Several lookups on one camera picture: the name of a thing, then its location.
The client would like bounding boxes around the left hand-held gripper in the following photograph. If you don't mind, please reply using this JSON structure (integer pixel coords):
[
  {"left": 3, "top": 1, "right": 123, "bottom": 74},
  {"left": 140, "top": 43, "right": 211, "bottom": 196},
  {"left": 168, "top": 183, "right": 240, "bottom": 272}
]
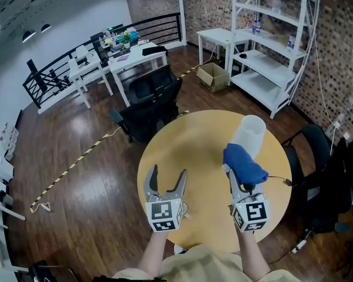
[{"left": 142, "top": 164, "right": 188, "bottom": 234}]

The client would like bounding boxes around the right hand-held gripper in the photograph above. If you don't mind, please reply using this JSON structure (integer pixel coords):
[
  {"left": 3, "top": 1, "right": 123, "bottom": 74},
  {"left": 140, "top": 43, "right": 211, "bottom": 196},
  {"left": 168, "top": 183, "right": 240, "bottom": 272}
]
[{"left": 221, "top": 163, "right": 271, "bottom": 234}]

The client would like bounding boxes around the blue cloth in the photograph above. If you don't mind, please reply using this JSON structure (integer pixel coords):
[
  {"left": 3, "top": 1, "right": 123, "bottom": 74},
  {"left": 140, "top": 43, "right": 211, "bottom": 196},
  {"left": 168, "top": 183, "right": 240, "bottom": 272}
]
[{"left": 222, "top": 143, "right": 269, "bottom": 186}]

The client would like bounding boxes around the person's left forearm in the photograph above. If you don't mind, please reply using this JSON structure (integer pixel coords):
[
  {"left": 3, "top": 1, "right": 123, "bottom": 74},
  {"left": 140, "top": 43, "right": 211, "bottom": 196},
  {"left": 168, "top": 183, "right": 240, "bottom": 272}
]
[{"left": 138, "top": 230, "right": 169, "bottom": 279}]

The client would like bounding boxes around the person's right forearm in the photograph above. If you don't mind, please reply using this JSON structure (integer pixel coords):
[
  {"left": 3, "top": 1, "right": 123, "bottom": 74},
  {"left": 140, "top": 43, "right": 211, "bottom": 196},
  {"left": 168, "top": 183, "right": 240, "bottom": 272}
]
[{"left": 234, "top": 230, "right": 272, "bottom": 276}]

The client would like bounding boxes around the round wooden table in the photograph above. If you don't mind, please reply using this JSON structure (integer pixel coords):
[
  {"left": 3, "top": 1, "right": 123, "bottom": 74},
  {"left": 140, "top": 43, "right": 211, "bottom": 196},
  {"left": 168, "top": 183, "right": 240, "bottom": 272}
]
[{"left": 136, "top": 109, "right": 293, "bottom": 247}]

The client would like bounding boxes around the white shade table lamp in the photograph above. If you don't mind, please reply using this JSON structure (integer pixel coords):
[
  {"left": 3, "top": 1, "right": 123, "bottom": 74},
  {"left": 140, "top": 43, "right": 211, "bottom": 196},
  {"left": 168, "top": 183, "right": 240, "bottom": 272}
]
[{"left": 230, "top": 114, "right": 267, "bottom": 160}]

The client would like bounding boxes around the person's white shoe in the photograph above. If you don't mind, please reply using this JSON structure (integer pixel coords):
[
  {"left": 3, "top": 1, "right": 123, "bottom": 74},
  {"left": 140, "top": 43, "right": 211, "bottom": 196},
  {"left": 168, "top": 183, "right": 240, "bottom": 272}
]
[{"left": 173, "top": 242, "right": 188, "bottom": 256}]

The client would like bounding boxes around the black mesh office chair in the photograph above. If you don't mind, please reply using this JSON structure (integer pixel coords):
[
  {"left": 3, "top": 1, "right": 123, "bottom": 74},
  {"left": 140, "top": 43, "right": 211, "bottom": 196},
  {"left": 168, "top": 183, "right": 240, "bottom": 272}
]
[
  {"left": 294, "top": 133, "right": 353, "bottom": 235},
  {"left": 108, "top": 63, "right": 184, "bottom": 144}
]

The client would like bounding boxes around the person's beige clothing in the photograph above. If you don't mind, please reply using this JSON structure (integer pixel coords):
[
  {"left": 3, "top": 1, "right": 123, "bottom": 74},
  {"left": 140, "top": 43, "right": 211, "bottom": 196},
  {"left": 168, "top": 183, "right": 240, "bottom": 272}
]
[{"left": 111, "top": 243, "right": 301, "bottom": 282}]

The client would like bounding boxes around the dark armchair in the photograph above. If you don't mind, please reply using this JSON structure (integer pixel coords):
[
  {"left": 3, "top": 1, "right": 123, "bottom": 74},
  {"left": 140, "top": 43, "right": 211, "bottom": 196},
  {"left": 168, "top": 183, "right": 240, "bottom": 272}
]
[{"left": 282, "top": 123, "right": 335, "bottom": 188}]

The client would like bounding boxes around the long yellow-black floor tape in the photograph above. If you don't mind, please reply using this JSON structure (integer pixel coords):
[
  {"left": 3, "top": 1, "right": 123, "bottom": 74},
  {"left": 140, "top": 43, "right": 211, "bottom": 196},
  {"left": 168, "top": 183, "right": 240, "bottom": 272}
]
[{"left": 29, "top": 132, "right": 111, "bottom": 214}]

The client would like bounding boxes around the black waist pack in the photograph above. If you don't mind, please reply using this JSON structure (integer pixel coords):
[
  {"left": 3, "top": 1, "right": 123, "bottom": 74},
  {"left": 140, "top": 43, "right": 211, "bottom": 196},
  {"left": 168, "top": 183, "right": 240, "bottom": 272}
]
[{"left": 91, "top": 274, "right": 169, "bottom": 282}]

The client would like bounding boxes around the open cardboard box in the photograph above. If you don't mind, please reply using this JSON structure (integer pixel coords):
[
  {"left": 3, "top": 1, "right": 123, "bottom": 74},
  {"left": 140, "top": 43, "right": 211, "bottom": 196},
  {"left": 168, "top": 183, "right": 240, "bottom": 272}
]
[{"left": 196, "top": 62, "right": 231, "bottom": 94}]

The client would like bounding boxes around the white shelf unit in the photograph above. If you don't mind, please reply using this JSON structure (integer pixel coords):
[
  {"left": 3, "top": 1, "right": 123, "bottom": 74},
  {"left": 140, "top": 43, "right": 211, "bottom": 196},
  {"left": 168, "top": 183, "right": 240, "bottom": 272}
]
[{"left": 229, "top": 0, "right": 321, "bottom": 120}]

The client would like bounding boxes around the short yellow-black floor tape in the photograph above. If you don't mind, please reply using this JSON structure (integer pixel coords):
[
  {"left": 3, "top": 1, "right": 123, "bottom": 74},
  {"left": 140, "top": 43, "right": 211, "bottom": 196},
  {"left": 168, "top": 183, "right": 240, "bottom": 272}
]
[{"left": 176, "top": 66, "right": 201, "bottom": 80}]

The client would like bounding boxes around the long white desk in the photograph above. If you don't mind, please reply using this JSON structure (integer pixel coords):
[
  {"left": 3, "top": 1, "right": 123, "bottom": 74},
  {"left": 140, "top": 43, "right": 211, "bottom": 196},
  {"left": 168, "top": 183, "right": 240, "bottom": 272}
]
[{"left": 108, "top": 41, "right": 169, "bottom": 107}]

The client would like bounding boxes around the black bag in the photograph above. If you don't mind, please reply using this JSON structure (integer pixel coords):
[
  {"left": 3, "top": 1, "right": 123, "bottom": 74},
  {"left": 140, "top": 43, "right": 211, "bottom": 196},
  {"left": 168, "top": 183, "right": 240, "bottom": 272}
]
[{"left": 141, "top": 46, "right": 167, "bottom": 57}]

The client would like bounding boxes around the small white desk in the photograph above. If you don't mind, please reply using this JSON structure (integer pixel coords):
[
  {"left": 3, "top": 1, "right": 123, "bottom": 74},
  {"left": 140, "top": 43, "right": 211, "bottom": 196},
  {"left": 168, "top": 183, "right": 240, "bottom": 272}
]
[{"left": 68, "top": 52, "right": 114, "bottom": 109}]

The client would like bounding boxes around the yellow flower potted plant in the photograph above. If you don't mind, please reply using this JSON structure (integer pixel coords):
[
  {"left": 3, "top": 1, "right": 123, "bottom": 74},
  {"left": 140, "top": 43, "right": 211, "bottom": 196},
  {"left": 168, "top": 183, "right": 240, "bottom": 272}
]
[{"left": 120, "top": 31, "right": 132, "bottom": 50}]

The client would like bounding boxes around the black metal railing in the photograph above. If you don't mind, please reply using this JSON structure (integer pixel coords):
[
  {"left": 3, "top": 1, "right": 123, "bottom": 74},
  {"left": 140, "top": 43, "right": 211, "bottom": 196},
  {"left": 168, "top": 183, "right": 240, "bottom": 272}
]
[{"left": 22, "top": 12, "right": 187, "bottom": 110}]

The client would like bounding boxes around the white desktop device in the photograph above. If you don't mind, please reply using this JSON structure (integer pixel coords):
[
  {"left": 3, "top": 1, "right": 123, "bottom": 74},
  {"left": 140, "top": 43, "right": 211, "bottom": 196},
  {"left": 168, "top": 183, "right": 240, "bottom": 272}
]
[{"left": 75, "top": 45, "right": 89, "bottom": 66}]

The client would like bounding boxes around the black lamp cable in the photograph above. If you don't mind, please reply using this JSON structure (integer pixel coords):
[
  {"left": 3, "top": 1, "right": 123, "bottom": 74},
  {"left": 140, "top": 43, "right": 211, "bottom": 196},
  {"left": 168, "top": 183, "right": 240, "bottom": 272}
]
[{"left": 267, "top": 174, "right": 293, "bottom": 187}]

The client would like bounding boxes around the white wall socket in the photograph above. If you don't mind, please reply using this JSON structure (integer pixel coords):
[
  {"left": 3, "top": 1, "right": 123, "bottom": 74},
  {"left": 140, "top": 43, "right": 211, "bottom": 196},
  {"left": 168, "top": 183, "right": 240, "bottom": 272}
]
[{"left": 330, "top": 120, "right": 352, "bottom": 141}]

